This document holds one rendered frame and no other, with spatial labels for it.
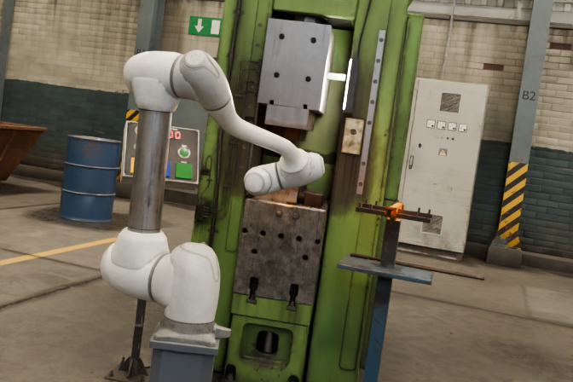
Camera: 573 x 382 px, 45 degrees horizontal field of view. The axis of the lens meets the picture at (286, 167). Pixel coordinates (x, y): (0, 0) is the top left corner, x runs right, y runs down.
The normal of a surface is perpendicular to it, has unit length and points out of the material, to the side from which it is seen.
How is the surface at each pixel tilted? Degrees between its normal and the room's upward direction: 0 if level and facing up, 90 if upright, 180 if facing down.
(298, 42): 90
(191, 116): 90
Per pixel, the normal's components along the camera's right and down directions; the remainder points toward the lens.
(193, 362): 0.04, 0.06
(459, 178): -0.29, 0.01
